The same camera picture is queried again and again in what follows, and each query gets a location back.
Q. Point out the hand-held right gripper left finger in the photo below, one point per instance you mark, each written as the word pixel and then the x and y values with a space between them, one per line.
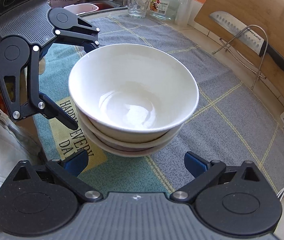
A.
pixel 75 162

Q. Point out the grey and teal checked towel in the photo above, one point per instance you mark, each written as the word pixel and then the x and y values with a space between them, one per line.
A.
pixel 232 130

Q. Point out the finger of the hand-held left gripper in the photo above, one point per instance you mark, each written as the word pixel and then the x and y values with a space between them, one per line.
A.
pixel 81 36
pixel 34 85

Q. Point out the clear glass cup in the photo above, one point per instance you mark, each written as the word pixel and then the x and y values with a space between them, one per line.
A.
pixel 137 5

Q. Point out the bamboo cutting board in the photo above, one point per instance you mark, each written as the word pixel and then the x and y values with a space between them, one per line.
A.
pixel 232 2

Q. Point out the person's white jacket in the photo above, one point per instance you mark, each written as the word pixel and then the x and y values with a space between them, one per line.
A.
pixel 1 155

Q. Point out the tall plastic wrap roll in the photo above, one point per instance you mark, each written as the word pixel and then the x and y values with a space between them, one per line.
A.
pixel 189 2

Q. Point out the white and red drain basket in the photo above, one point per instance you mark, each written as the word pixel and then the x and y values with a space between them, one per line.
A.
pixel 81 8

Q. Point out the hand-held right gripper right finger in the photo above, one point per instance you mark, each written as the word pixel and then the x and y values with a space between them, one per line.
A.
pixel 195 163

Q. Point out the person's left hand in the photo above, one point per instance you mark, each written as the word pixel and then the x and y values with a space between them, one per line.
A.
pixel 42 66

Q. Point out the glass jar with dark lid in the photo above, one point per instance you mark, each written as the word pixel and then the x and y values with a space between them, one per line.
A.
pixel 165 7

